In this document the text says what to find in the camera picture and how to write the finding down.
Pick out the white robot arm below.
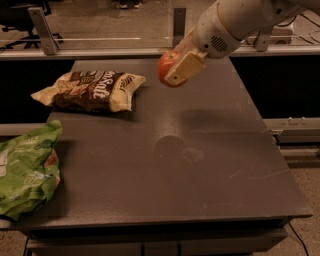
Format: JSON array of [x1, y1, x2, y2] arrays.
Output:
[[158, 0, 320, 87]]

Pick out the glass barrier panel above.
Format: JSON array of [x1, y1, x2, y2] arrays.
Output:
[[0, 0, 320, 56]]

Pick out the red apple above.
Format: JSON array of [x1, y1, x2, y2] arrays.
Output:
[[157, 50, 180, 88]]

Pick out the metal bracket post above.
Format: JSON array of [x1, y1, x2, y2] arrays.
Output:
[[173, 7, 186, 46], [254, 28, 272, 52], [28, 7, 58, 55]]

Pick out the black cable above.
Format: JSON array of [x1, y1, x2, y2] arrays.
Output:
[[288, 221, 310, 256]]

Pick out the green chip bag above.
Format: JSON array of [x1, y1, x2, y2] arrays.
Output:
[[0, 120, 63, 223]]

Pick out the brown chip bag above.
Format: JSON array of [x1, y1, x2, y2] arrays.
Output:
[[31, 71, 146, 113]]

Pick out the left metal bracket post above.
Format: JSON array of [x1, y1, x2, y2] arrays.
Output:
[[28, 7, 58, 55]]

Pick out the right metal bracket post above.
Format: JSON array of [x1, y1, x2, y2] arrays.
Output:
[[254, 28, 272, 52]]

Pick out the black office chair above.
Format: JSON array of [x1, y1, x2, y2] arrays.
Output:
[[0, 0, 51, 50]]

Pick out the middle metal bracket post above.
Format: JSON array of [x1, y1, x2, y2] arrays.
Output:
[[173, 7, 186, 46]]

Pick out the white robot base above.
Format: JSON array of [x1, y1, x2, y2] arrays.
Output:
[[246, 16, 298, 45]]

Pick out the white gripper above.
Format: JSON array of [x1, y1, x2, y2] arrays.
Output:
[[165, 1, 241, 86]]

